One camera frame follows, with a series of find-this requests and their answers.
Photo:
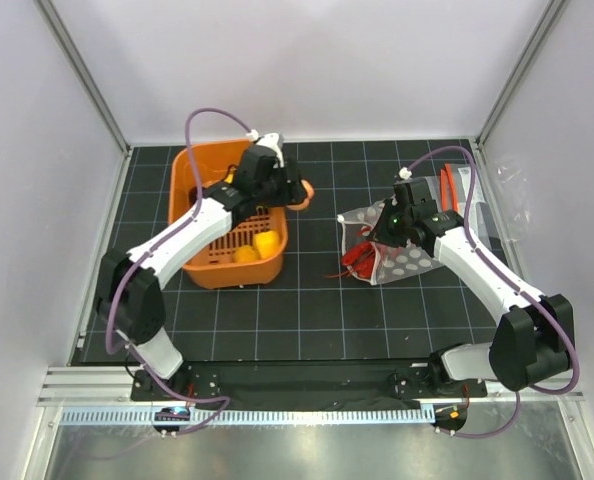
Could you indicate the yellow toy lemon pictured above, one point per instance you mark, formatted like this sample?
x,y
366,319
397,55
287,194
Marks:
x,y
267,244

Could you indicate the orange toy mango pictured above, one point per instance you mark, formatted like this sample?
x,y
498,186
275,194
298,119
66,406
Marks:
x,y
245,254

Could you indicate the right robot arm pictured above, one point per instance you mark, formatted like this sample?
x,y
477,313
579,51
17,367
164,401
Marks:
x,y
534,338

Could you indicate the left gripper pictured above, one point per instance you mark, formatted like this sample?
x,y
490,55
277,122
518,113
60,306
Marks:
x,y
291,192

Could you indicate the slotted cable duct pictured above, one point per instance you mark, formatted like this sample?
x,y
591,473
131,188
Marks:
x,y
176,416

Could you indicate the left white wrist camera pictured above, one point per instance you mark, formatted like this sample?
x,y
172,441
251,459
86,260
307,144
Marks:
x,y
273,141

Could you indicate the clear dotted zip bag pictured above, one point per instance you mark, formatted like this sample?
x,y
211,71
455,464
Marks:
x,y
403,262

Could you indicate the black grid mat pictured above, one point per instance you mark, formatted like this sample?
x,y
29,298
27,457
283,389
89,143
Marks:
x,y
309,311

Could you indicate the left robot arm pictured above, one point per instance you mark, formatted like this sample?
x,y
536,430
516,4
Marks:
x,y
231,181

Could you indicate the spare zip bags orange zippers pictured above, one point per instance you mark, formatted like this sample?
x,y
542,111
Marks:
x,y
451,189

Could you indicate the peach toy fruit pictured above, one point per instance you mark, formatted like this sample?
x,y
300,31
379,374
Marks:
x,y
304,195

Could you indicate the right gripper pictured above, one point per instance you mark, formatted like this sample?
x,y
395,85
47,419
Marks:
x,y
381,231

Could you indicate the red toy lobster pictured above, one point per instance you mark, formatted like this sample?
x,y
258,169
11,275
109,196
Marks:
x,y
361,258

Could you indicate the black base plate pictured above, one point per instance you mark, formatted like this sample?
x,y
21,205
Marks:
x,y
321,385

